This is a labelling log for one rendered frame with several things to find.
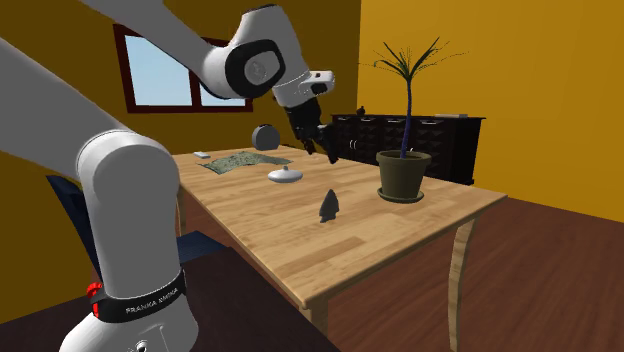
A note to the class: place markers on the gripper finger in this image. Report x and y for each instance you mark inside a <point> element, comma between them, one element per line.
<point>329,143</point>
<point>307,144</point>

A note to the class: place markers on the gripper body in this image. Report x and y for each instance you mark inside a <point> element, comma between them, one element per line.
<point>304,118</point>

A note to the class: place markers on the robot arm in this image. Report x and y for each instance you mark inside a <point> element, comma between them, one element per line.
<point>128,204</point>

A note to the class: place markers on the white flat lidded dish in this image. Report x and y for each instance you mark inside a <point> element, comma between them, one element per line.
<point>285,175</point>

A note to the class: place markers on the grey round speaker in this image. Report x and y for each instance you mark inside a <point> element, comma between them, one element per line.
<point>265,137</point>

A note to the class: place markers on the dark grey pointed figure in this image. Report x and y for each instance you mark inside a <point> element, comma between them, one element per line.
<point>329,206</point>

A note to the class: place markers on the grey patterned mat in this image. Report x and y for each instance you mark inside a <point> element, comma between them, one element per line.
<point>241,161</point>

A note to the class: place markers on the potted palm plant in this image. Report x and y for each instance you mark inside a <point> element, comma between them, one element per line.
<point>402,170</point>

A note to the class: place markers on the wooden table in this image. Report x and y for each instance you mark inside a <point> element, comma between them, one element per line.
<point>292,234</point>

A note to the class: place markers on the small white flat device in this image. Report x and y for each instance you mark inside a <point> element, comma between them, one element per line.
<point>202,155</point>

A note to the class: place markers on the black sideboard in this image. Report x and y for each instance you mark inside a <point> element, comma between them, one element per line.
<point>438,141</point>

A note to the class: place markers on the red framed window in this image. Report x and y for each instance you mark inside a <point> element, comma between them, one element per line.
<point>156,78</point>

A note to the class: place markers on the dark robot stand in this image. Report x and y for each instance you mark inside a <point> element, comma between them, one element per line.
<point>204,312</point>

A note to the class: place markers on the dark blue chair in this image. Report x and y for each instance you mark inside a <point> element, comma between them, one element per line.
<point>78,214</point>

